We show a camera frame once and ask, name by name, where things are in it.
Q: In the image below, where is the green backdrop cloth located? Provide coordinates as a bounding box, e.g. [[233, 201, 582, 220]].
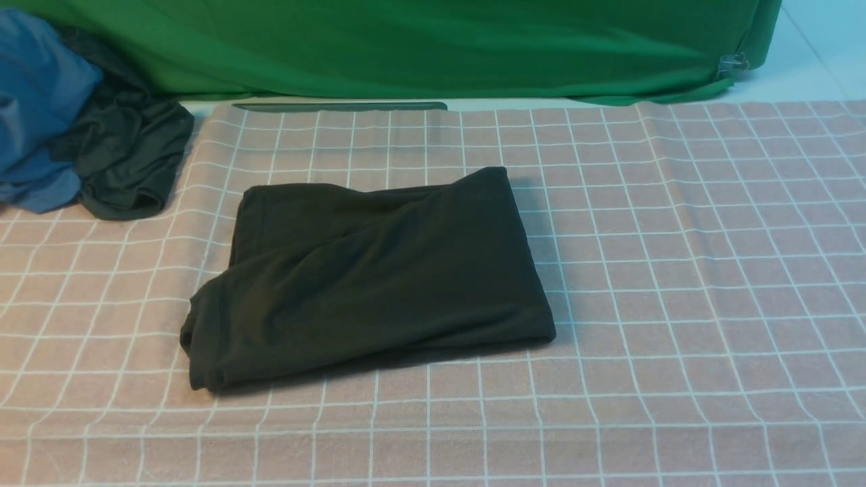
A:
[[2, 1, 781, 107]]

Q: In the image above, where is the pink checkered tablecloth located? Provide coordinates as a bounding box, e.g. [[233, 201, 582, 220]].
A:
[[2, 101, 865, 486]]

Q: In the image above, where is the dark gray crumpled garment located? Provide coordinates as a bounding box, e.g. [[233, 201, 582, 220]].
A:
[[47, 26, 194, 221]]

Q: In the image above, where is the dark gray long-sleeved shirt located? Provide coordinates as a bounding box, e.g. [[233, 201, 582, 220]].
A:
[[179, 166, 557, 392]]

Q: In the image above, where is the metal binder clip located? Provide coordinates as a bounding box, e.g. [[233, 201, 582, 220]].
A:
[[716, 52, 750, 79]]

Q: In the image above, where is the blue crumpled garment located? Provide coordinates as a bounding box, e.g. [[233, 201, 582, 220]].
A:
[[1, 8, 103, 214]]

